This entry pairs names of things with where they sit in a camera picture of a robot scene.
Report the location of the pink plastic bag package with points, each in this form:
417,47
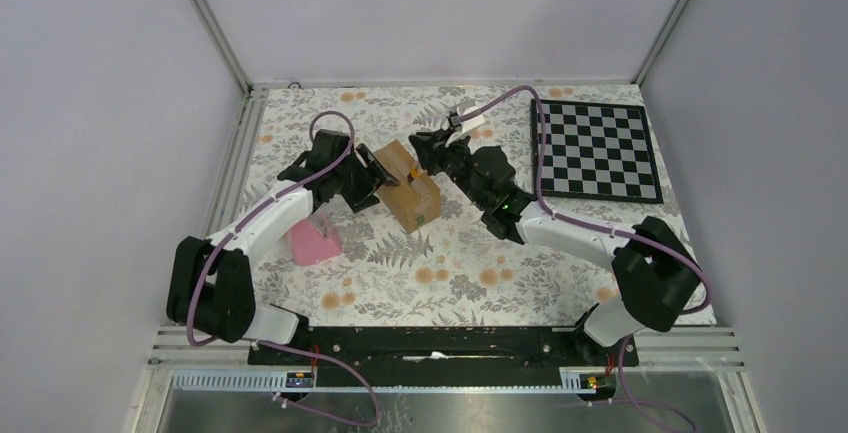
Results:
314,240

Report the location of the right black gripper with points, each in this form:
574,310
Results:
432,148

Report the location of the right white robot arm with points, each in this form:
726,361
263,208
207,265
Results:
655,275

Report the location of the grey slotted cable duct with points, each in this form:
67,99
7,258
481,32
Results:
559,380

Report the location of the brown cardboard express box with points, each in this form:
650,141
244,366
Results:
412,204

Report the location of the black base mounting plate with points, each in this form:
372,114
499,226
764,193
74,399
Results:
502,353

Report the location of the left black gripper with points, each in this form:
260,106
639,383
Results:
372,176

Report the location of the black white chessboard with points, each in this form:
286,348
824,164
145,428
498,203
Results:
594,151

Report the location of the floral patterned table mat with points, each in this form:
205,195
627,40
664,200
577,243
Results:
451,271

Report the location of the orange black utility knife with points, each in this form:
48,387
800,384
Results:
415,173

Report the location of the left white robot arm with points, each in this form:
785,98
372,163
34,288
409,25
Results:
211,287

